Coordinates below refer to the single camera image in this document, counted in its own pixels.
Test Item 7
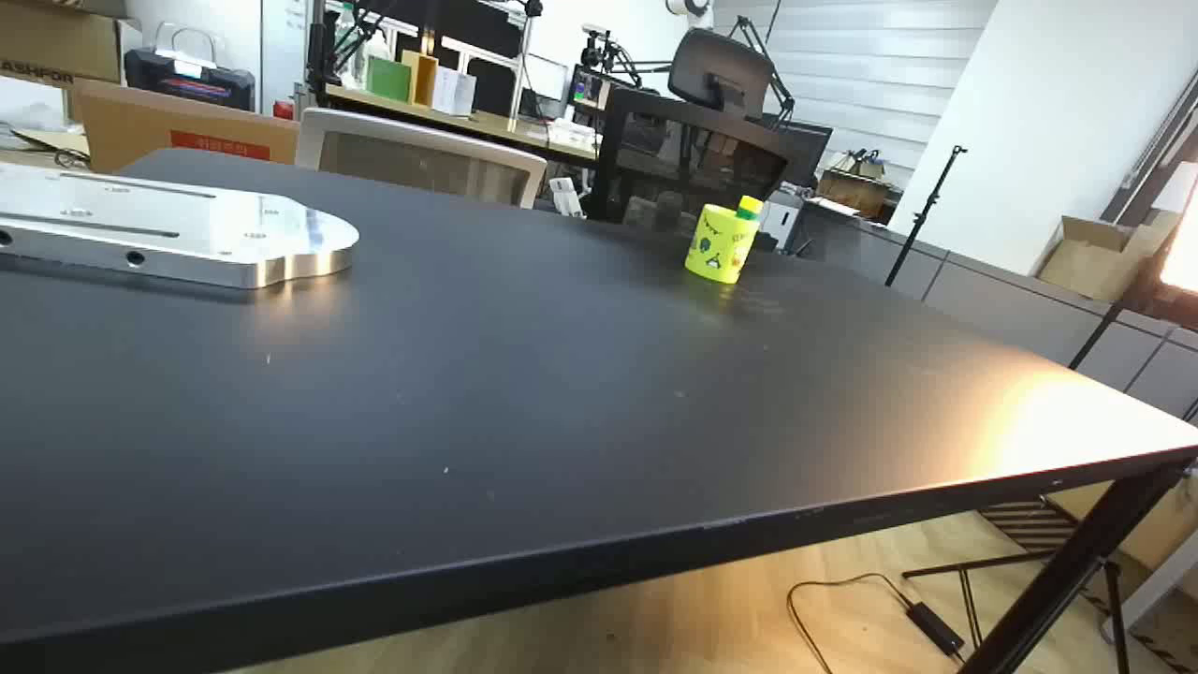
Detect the black metal rack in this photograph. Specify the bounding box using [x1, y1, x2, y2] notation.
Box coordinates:
[588, 87, 790, 236]

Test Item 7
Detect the wooden shelf desk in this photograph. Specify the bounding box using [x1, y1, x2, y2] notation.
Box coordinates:
[317, 78, 602, 166]

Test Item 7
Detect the black computer monitor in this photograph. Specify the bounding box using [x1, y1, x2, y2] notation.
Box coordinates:
[760, 112, 836, 193]

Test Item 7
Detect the black office chair headrest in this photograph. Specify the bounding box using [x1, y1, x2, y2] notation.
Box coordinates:
[665, 28, 779, 120]

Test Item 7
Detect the green box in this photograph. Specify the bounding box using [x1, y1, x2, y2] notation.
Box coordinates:
[365, 53, 421, 107]

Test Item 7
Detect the white chair backrest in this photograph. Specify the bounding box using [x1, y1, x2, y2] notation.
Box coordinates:
[291, 107, 552, 214]

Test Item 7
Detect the black tripod pole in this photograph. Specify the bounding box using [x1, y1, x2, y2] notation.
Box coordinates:
[884, 141, 974, 294]

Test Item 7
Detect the grey cabinet row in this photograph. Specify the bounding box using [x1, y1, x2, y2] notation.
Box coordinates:
[782, 199, 1198, 425]

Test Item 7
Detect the silver metal mounting plate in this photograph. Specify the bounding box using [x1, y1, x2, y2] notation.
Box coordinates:
[0, 161, 365, 301]

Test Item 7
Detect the black power adapter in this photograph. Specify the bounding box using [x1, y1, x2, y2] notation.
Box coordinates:
[913, 598, 969, 664]

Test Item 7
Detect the black tool case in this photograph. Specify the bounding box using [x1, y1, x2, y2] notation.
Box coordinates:
[119, 44, 257, 112]

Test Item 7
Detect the cardboard box with red label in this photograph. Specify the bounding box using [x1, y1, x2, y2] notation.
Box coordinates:
[68, 74, 302, 178]

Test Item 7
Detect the open cardboard box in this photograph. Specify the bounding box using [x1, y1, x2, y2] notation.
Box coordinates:
[1030, 214, 1185, 310]

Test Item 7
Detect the black table leg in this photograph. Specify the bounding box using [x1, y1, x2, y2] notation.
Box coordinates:
[960, 462, 1193, 674]

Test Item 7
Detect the bright studio lamp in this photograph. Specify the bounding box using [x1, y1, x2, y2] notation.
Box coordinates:
[1152, 184, 1198, 301]

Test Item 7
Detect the plain brown cardboard box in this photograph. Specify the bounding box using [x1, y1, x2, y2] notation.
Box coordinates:
[0, 0, 128, 87]

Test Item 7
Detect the black floor cable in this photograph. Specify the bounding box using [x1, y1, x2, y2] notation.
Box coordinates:
[782, 570, 929, 674]

